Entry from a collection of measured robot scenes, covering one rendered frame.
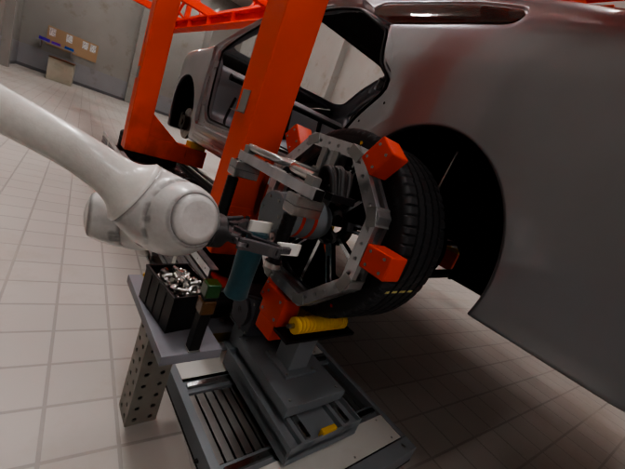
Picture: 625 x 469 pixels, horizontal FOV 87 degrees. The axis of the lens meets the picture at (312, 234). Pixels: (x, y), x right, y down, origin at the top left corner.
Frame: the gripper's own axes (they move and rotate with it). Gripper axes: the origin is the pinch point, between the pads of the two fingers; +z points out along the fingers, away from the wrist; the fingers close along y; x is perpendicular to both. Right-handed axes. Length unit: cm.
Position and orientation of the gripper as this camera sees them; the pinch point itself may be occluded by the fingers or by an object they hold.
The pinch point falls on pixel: (281, 238)
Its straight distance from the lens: 83.8
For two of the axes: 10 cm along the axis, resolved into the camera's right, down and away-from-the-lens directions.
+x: 3.5, -9.1, -2.3
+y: 5.9, 4.1, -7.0
